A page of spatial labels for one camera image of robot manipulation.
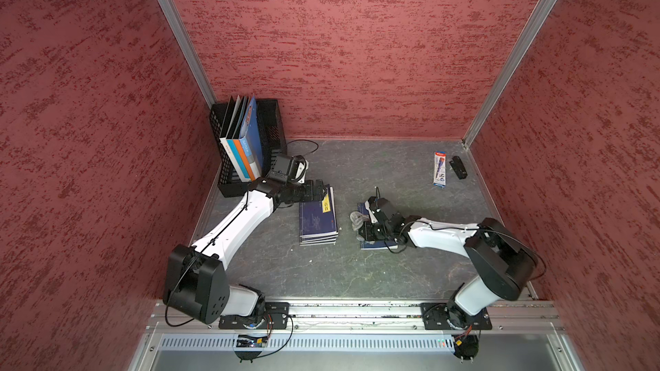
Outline blue book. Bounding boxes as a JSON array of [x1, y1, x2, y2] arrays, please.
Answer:
[[357, 203, 399, 251]]

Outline grey fluffy cleaning cloth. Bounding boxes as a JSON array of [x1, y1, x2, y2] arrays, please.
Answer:
[[350, 203, 371, 232]]

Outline purple book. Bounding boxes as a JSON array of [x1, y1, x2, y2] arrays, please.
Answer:
[[299, 185, 339, 240], [299, 240, 336, 247], [299, 234, 339, 245]]

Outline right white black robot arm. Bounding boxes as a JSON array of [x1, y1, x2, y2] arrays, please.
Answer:
[[352, 197, 540, 333]]

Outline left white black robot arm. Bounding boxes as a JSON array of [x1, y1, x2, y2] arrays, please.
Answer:
[[163, 178, 329, 325]]

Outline white teal upright book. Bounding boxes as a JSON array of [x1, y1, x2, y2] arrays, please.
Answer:
[[219, 96, 250, 182]]

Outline black mesh file basket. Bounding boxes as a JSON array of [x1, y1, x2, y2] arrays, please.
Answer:
[[209, 99, 287, 198]]

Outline blue orange upright folder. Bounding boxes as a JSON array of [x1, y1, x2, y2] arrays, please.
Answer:
[[233, 96, 264, 180]]

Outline white blue pen box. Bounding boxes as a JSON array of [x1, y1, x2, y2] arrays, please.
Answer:
[[433, 151, 446, 187]]

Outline small black device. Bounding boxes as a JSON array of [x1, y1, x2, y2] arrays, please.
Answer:
[[450, 156, 468, 180]]

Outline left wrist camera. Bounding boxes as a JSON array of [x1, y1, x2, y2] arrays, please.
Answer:
[[267, 154, 309, 184]]

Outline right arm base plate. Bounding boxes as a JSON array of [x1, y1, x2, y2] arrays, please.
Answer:
[[420, 302, 493, 331]]

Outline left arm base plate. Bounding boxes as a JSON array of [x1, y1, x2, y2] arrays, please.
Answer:
[[218, 302, 290, 331]]

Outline aluminium rail frame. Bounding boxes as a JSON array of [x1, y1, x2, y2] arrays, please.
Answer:
[[129, 298, 583, 370]]

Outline slotted cable duct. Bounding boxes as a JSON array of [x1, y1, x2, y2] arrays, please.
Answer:
[[158, 334, 455, 354]]

